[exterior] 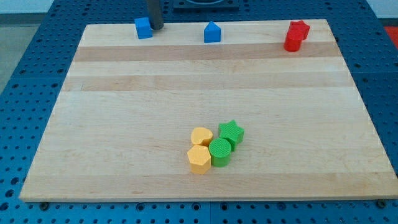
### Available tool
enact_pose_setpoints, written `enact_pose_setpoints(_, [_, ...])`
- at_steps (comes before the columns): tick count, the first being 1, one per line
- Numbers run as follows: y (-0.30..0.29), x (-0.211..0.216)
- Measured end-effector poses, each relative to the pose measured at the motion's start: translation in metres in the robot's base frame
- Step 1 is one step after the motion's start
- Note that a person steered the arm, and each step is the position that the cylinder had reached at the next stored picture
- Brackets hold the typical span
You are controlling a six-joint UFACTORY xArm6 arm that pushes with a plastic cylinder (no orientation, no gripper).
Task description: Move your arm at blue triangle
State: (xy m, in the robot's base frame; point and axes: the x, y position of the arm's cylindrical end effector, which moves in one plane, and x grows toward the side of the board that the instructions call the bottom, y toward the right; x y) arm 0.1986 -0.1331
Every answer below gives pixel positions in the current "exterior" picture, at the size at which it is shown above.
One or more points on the blue cube block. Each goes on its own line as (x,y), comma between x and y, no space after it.
(143,28)

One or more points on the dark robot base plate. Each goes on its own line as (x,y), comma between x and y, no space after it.
(186,5)

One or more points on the green cylinder block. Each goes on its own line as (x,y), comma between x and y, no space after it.
(220,151)

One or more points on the blue triangle block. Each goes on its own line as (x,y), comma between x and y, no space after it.
(212,33)

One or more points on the yellow heart block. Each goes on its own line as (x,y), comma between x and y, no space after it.
(201,136)

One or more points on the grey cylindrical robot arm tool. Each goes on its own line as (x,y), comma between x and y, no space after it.
(155,14)

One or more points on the yellow hexagon block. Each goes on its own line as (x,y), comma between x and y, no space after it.
(199,158)

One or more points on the light wooden board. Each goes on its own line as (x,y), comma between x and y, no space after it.
(121,125)

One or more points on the red star block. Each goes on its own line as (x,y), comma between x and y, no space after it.
(301,26)

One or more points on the red cylinder block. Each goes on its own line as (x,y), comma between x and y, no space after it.
(293,40)

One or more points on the green star block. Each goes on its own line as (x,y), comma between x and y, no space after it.
(231,132)

